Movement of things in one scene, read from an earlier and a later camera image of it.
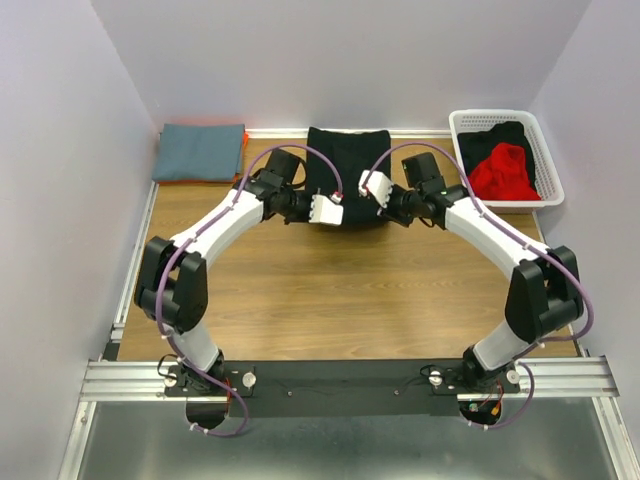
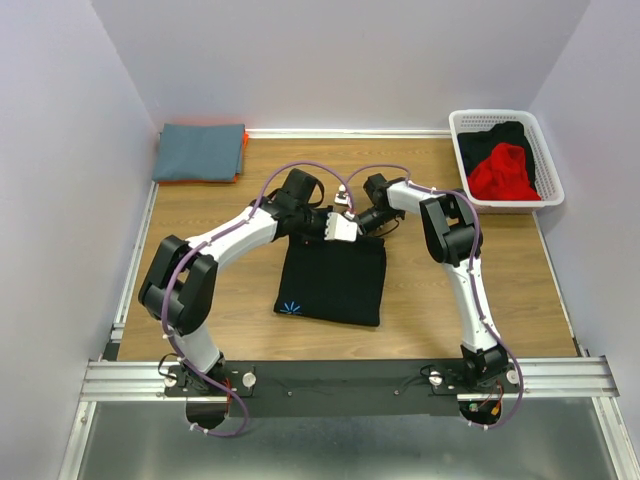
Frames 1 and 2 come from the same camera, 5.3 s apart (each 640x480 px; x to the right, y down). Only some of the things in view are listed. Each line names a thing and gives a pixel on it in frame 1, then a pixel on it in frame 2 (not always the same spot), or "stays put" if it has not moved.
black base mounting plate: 339,388 stays put
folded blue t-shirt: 187,151 stays put
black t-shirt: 353,152 to 338,280
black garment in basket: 476,146 stays put
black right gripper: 395,200 to 364,218
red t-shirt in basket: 504,176 stays put
